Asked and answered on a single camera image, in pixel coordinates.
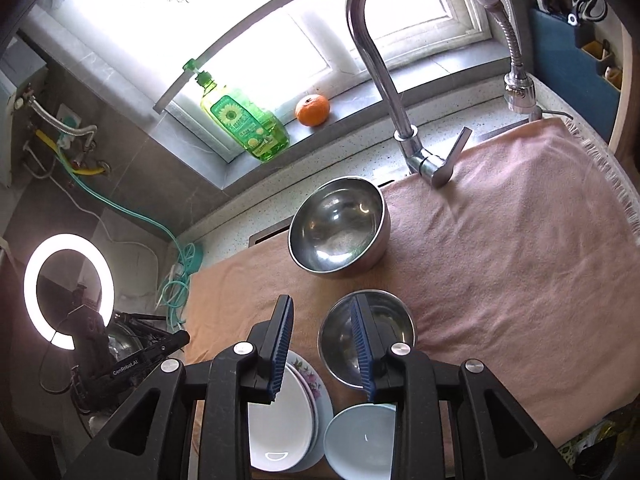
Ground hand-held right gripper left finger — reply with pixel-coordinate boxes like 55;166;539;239
62;294;296;480

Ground black scissors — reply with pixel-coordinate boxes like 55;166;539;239
567;0;608;23

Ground yellow gas hose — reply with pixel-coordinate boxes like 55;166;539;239
32;130;108;177

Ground large pink floral plate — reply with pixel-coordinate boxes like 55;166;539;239
287;351;335;473

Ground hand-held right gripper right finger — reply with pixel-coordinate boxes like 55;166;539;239
349;294;581;480

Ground blue cutting board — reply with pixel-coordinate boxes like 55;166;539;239
529;7;623;146

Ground green dish soap bottle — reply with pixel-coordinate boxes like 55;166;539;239
182;58;290;163

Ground red steel-lined bowl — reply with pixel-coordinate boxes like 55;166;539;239
317;290;417;392

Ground window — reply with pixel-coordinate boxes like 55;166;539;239
25;0;501;126

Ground light blue bowl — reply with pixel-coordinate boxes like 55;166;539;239
322;402;398;480

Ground ring light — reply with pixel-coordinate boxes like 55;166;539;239
23;232;116;352

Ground orange fruit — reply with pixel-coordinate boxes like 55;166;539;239
295;94;332;127

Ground large steel bowl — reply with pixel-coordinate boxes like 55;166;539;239
287;176;391;277

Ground white plate grey leaf print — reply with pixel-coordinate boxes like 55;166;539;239
247;360;317;471

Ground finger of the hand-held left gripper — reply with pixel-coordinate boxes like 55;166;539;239
144;330;192;364

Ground pink beige towel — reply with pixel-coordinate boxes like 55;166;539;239
182;115;640;480

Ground teal cable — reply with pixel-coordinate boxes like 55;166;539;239
55;150;203;331

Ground white water heater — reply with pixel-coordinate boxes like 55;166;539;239
0;45;48;186

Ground large steel wok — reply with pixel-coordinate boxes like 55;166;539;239
102;320;146;361

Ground black tripod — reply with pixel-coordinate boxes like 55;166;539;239
112;310;176;346

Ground chrome faucet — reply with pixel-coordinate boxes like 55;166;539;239
346;0;538;190

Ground white cable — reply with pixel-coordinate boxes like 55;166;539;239
62;180;162;306

